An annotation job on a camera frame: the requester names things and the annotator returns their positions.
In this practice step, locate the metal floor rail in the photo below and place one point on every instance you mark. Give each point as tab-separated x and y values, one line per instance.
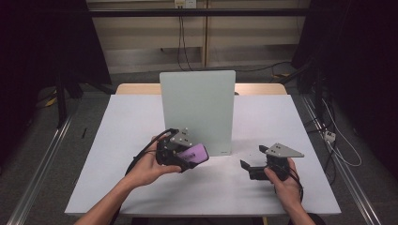
344	175
40	168

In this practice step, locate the black horizontal bar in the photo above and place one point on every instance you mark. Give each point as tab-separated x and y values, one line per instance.
140	12

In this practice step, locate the white power strip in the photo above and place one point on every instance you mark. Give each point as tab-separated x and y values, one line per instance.
329	136

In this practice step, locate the black curtain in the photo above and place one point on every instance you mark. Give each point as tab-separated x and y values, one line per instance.
359	62
37	47

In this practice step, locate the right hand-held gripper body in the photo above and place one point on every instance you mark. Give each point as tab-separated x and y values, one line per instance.
278	164

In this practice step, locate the purple whiteboard eraser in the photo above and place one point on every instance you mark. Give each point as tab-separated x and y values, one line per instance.
198	153

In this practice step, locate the person's left hand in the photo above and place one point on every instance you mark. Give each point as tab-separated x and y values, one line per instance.
145	170

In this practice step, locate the wooden table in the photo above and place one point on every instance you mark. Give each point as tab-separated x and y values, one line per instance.
137	89

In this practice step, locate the black metal stand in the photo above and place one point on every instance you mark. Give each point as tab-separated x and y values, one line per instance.
61	103

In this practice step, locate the white whiteboard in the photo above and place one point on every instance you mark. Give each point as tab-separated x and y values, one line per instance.
200	109

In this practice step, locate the person's right hand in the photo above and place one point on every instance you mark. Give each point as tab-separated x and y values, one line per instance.
287	190

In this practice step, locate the white table cover sheet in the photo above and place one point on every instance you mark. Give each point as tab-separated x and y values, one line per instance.
219	193

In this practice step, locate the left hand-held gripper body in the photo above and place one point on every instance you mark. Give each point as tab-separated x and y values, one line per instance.
169	153

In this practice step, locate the white wall socket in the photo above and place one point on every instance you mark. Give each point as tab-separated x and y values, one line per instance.
185	3

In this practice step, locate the wooden vertical post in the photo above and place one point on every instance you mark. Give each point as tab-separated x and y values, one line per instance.
205	37

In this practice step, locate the small black stick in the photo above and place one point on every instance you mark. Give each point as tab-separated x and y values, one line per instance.
84	132

